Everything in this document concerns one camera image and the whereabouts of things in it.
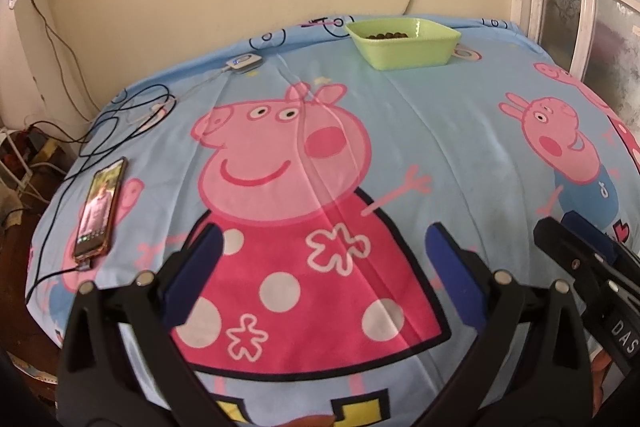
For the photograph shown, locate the white and pink cable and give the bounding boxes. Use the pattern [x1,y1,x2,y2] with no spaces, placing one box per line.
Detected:
[126,71,232,128]

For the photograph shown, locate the thin dark wall wires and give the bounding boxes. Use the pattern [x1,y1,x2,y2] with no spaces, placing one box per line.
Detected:
[17,0,97,124]

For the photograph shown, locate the cartoon pig printed blanket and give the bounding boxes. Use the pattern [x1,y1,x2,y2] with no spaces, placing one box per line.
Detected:
[25,14,640,427]

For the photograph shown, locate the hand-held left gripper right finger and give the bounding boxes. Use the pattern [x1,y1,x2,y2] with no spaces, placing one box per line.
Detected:
[425,222,596,427]

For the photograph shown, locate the smartphone in gold case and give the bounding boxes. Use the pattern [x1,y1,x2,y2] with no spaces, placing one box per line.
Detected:
[72,156,129,261]

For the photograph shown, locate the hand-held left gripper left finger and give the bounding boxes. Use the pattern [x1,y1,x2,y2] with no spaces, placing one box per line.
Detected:
[57,223,236,427]

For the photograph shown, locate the green plastic basket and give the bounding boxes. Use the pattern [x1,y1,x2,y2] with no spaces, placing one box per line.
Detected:
[345,18,462,72]

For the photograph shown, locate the small white charger device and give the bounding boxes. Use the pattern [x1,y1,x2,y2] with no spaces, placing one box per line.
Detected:
[223,54,264,73]

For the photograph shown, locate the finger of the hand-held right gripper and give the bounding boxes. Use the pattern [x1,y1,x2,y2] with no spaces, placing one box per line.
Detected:
[563,212,640,279]
[532,217,622,299]

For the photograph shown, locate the black cable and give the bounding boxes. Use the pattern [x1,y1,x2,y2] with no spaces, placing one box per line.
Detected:
[25,83,179,304]

